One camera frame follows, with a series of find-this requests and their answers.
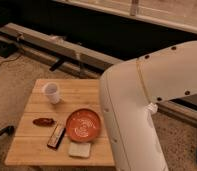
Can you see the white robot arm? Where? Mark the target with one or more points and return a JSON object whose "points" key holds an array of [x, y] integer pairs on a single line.
{"points": [[129, 93]]}

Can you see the orange bowl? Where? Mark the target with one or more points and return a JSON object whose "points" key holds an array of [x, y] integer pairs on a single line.
{"points": [[83, 125]]}

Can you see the white plastic cup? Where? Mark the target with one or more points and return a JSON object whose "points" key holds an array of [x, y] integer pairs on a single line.
{"points": [[51, 91]]}

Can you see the dark snack bar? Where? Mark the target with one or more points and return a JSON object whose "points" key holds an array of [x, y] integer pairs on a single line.
{"points": [[56, 137]]}

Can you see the dark red chili pepper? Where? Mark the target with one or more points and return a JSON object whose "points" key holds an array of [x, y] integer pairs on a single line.
{"points": [[44, 122]]}

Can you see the pale sponge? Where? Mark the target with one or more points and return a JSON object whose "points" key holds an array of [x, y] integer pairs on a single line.
{"points": [[79, 149]]}

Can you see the black leg at left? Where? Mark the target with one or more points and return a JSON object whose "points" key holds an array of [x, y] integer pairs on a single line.
{"points": [[9, 130]]}

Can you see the black device on floor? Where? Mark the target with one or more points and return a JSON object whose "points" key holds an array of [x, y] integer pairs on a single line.
{"points": [[7, 49]]}

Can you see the long metal rail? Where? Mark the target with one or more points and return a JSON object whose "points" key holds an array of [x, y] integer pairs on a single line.
{"points": [[58, 46]]}

